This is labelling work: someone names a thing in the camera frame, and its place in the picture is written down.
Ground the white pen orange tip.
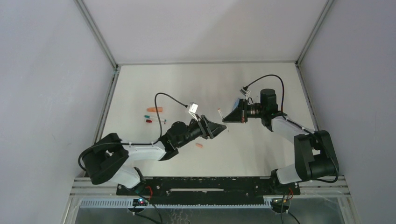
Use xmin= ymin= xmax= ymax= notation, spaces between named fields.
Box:
xmin=218 ymin=108 xmax=223 ymax=119

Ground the orange translucent highlighter pen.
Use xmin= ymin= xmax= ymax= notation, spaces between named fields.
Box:
xmin=146 ymin=107 xmax=163 ymax=112

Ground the thin white red pen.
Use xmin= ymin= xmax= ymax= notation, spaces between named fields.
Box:
xmin=145 ymin=119 xmax=166 ymax=124

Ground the white marker green end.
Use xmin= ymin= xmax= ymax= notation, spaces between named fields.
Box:
xmin=144 ymin=115 xmax=167 ymax=122

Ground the blue translucent highlighter pen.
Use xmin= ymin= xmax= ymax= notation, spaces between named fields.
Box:
xmin=232 ymin=98 xmax=241 ymax=110

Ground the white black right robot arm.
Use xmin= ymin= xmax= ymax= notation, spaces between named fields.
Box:
xmin=223 ymin=89 xmax=339 ymax=185

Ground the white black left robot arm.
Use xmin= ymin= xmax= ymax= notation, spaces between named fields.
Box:
xmin=78 ymin=115 xmax=227 ymax=189

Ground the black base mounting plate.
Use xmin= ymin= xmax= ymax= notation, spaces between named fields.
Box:
xmin=116 ymin=176 xmax=301 ymax=205

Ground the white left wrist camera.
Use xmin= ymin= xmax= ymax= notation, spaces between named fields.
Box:
xmin=186 ymin=102 xmax=199 ymax=121

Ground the black cable on base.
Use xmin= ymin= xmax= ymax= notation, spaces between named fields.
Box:
xmin=127 ymin=195 xmax=192 ymax=224

